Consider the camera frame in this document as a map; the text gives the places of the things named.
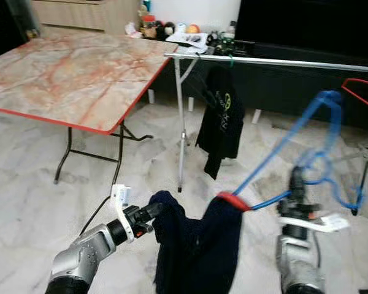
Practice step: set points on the light wooden sideboard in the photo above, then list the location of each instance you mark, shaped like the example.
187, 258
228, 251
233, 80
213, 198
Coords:
86, 15

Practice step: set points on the blue plastic hanger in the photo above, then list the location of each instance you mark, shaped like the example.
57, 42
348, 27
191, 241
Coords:
294, 127

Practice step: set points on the white paper stack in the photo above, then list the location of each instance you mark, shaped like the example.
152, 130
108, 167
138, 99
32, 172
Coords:
187, 40

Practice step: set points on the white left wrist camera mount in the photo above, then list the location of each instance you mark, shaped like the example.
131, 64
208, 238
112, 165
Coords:
119, 196

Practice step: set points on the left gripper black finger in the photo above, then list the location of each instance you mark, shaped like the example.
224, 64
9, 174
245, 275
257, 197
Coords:
154, 211

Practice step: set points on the black flat television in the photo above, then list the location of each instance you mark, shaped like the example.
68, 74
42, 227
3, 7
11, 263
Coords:
306, 24

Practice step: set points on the white round toy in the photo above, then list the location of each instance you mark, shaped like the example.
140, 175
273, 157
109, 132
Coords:
181, 27

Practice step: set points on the black glass display cabinet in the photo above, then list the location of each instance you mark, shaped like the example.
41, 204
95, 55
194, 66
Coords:
9, 24

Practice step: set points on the marble folding table red edge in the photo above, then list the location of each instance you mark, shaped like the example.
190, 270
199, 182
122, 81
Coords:
73, 73

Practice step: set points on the red lid jar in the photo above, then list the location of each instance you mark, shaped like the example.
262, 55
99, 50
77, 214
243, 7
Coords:
149, 27

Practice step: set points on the black shirt green print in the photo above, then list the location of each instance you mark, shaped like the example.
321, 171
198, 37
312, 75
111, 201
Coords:
224, 122

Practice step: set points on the pink white tissue box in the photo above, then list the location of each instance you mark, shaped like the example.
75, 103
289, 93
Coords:
132, 30

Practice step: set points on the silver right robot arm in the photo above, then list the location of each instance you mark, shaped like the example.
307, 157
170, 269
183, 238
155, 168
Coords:
297, 263

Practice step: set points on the green hanger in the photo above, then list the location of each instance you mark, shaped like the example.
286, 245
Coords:
230, 61

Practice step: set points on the navy shirt red collar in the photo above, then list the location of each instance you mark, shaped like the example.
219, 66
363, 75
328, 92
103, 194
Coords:
202, 245

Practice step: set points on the orange toy ball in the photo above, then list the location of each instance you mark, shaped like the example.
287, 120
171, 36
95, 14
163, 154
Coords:
192, 28

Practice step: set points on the red hanger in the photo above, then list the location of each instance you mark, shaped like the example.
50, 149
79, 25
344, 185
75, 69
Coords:
359, 98

